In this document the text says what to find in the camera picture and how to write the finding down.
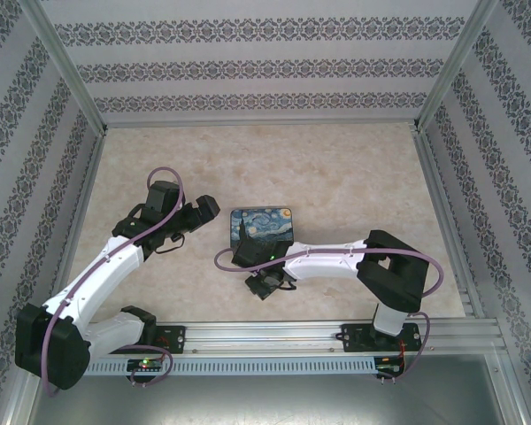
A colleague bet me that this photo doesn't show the starry night print coaster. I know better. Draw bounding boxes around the starry night print coaster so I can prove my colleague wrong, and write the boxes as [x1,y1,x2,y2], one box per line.
[229,205,298,250]

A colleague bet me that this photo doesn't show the aluminium base beam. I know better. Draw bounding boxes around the aluminium base beam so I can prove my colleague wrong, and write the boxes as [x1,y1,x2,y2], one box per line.
[88,321,504,355]

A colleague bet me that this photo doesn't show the grey metal sheet panel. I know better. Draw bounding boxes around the grey metal sheet panel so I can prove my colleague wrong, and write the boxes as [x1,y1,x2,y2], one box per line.
[26,353,527,425]

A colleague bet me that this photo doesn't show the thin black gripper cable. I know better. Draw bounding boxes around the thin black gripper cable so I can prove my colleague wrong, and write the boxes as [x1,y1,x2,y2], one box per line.
[153,234,188,257]

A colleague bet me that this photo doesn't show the aluminium floor side rail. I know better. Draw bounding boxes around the aluminium floor side rail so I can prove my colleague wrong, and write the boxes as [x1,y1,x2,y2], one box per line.
[413,123,488,320]
[39,126,110,328]

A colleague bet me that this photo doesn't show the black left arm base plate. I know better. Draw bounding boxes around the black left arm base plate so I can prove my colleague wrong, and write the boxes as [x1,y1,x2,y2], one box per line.
[108,325,187,355]

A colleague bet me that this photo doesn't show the slotted grey cable duct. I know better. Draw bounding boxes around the slotted grey cable duct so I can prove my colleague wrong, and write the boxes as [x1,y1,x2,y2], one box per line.
[83,357,377,376]

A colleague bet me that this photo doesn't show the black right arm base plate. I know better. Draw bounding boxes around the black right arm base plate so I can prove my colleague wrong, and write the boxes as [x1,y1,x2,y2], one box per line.
[341,322,419,354]

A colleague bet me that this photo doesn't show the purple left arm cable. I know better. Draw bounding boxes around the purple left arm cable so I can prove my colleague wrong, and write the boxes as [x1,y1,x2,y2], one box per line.
[43,166,188,398]

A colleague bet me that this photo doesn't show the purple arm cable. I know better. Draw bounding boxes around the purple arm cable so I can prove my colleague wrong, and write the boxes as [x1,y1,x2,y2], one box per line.
[214,245,447,382]
[43,166,188,398]

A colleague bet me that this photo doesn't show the aluminium frame post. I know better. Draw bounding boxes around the aluminium frame post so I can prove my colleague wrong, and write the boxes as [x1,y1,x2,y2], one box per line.
[411,0,504,134]
[19,0,110,134]

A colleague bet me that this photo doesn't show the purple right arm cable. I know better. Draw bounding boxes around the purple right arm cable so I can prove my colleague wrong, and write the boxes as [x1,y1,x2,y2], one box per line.
[214,245,447,382]

